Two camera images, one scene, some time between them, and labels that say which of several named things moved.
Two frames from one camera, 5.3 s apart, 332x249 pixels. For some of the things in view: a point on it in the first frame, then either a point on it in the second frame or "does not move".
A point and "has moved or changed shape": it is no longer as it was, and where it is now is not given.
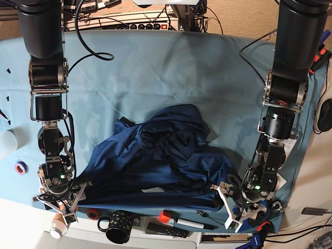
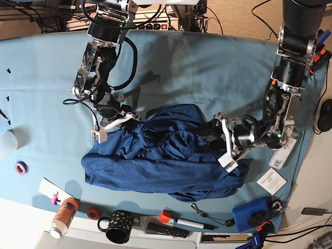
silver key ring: x=280 y=209 does not move
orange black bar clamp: x=322 y=56 does not move
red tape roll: x=93 y=213 does not move
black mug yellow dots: x=119 y=228 does not move
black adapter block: x=313 y=211 does not move
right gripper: x=235 y=220 to x=240 y=134
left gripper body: x=67 y=208 to x=110 y=112
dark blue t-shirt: x=166 y=161 has moved or changed shape
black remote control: x=168 y=230 does not move
